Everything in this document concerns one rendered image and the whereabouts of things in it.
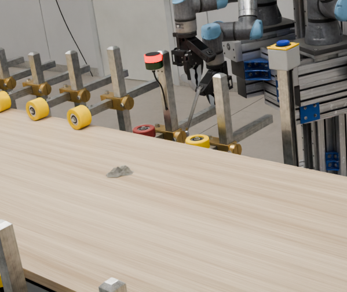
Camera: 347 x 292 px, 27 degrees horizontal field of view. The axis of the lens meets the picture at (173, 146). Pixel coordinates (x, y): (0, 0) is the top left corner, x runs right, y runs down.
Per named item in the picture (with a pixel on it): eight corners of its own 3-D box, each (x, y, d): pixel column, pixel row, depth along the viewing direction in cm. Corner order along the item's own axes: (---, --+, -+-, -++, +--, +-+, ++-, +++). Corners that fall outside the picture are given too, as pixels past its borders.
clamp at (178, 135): (160, 136, 274) (159, 123, 272) (187, 141, 265) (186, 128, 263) (150, 141, 270) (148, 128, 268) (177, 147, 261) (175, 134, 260)
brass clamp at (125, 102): (112, 102, 287) (110, 90, 285) (136, 107, 278) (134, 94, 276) (101, 108, 283) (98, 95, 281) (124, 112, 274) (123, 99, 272)
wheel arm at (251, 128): (266, 123, 275) (265, 112, 273) (273, 124, 273) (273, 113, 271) (192, 165, 246) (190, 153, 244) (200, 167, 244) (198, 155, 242)
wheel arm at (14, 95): (86, 70, 336) (84, 62, 335) (91, 71, 334) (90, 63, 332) (-3, 103, 303) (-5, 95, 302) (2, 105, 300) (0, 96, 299)
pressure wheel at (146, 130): (147, 150, 268) (142, 121, 264) (163, 154, 263) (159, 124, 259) (132, 158, 263) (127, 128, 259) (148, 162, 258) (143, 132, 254)
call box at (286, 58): (281, 65, 226) (280, 40, 223) (300, 67, 222) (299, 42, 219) (269, 71, 221) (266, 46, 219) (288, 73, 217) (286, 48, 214)
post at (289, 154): (292, 196, 240) (282, 64, 224) (305, 199, 237) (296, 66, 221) (284, 201, 237) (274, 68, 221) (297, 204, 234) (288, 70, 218)
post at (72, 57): (91, 159, 308) (71, 49, 290) (96, 160, 305) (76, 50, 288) (84, 162, 305) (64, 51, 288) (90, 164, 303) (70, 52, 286)
